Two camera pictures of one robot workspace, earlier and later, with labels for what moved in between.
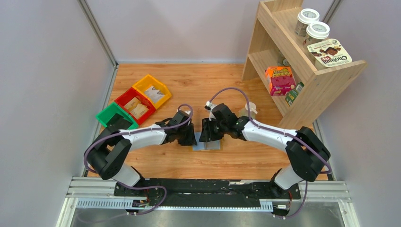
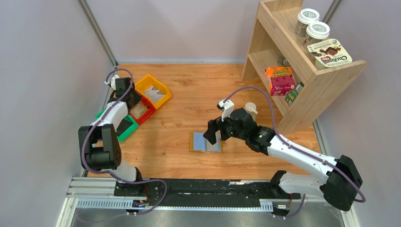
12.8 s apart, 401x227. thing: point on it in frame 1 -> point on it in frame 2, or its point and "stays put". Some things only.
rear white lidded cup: (305, 17) stays put
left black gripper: (187, 135) -> (132, 100)
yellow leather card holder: (212, 145) stays put
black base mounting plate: (205, 191) stays put
